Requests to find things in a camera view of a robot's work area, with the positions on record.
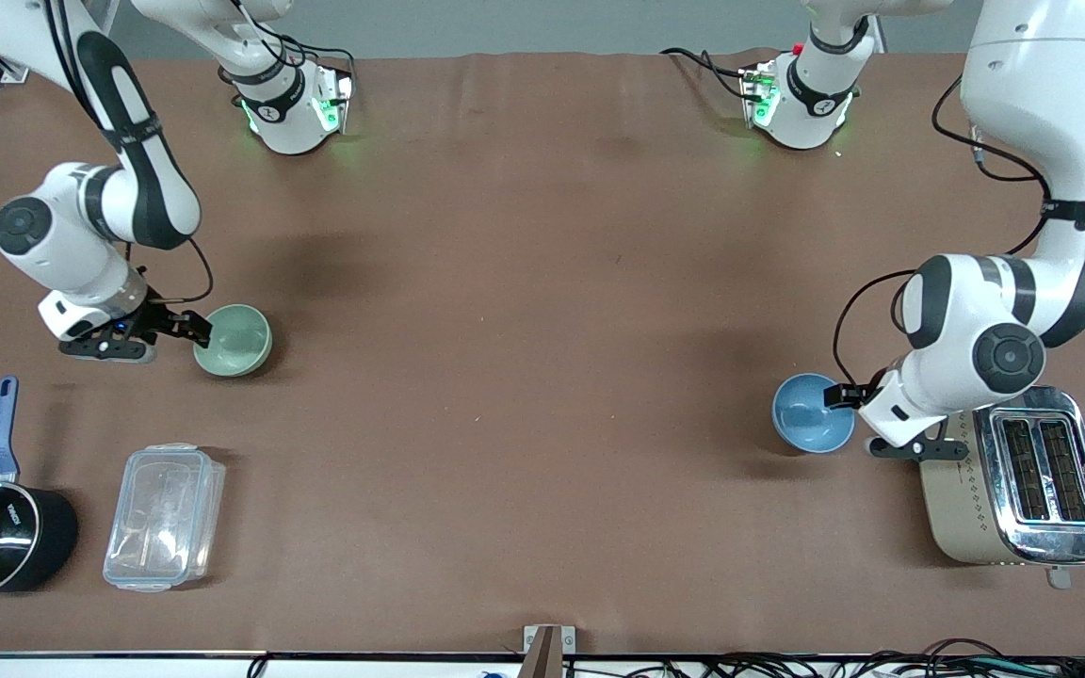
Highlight black saucepan blue handle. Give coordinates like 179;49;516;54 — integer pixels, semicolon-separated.
0;376;80;600

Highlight metal base connector plate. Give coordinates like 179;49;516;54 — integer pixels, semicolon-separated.
312;66;355;135
740;61;781;130

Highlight brown table cover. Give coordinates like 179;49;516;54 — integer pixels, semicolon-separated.
0;52;1085;657

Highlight tangled black cables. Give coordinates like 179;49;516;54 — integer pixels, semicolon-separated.
637;638;1085;678

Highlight beige chrome toaster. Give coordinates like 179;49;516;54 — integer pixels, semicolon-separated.
916;384;1085;590

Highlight blue ceramic bowl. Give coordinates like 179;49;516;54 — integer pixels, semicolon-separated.
771;373;856;454

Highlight clear plastic food container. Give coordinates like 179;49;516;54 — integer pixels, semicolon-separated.
103;444;227;593

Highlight green ceramic bowl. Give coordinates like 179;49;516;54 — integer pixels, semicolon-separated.
192;303;273;379

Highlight metal table edge bracket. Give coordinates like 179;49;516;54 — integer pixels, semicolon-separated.
523;624;576;678

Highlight black base cable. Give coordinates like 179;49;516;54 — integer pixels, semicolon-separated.
660;47;753;100
218;33;357;95

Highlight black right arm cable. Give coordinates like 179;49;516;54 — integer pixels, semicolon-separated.
41;0;216;307

